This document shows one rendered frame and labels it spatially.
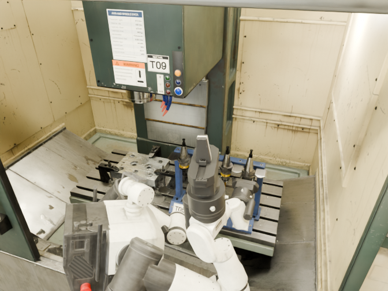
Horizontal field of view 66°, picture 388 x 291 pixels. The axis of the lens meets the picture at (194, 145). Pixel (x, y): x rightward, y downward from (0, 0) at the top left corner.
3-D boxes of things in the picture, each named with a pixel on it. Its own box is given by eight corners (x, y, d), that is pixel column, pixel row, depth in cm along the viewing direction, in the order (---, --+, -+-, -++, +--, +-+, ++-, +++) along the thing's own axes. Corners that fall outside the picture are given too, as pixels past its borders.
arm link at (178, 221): (217, 236, 122) (174, 250, 124) (215, 219, 131) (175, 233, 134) (208, 216, 118) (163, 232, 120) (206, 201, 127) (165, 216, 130)
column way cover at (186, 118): (205, 150, 217) (206, 82, 190) (145, 139, 230) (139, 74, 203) (206, 146, 221) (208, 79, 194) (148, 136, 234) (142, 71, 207)
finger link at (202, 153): (209, 136, 60) (211, 161, 64) (194, 135, 61) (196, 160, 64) (208, 141, 59) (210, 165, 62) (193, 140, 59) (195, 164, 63)
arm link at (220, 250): (201, 231, 68) (222, 273, 73) (220, 205, 74) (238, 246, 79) (181, 227, 72) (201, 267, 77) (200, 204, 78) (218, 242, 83)
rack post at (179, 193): (181, 202, 170) (179, 159, 155) (171, 200, 172) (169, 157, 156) (186, 191, 178) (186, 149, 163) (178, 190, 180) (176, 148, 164)
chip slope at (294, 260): (305, 323, 141) (317, 290, 127) (168, 280, 160) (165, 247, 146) (308, 200, 213) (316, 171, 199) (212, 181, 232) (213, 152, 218)
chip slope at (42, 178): (69, 249, 177) (59, 217, 164) (-17, 222, 195) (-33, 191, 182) (139, 165, 249) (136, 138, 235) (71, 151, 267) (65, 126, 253)
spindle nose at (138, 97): (161, 93, 166) (159, 72, 160) (150, 105, 153) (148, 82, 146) (134, 90, 169) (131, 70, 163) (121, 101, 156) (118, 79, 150)
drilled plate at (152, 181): (155, 187, 176) (154, 180, 173) (112, 177, 184) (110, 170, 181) (170, 165, 194) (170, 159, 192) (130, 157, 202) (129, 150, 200)
